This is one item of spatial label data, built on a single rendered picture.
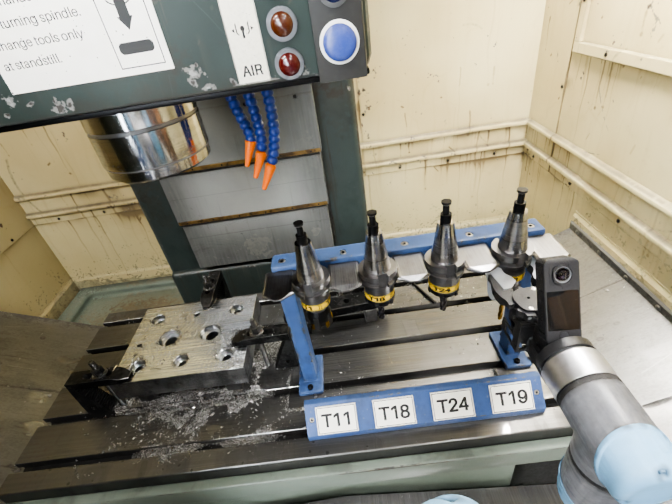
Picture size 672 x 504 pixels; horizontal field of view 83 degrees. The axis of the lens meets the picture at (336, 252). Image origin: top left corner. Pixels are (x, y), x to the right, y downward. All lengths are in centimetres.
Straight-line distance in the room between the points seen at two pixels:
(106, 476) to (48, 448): 18
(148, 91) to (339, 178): 81
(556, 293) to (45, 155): 170
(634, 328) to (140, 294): 181
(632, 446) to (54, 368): 148
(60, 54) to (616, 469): 65
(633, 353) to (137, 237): 175
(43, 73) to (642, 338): 120
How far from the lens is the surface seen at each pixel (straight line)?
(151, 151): 60
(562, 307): 58
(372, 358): 91
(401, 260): 65
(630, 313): 122
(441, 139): 157
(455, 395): 80
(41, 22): 45
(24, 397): 153
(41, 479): 104
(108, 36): 43
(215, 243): 128
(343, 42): 38
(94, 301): 207
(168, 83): 42
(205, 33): 40
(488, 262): 65
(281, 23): 39
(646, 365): 114
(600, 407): 52
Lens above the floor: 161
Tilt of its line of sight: 35 degrees down
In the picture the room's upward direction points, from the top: 10 degrees counter-clockwise
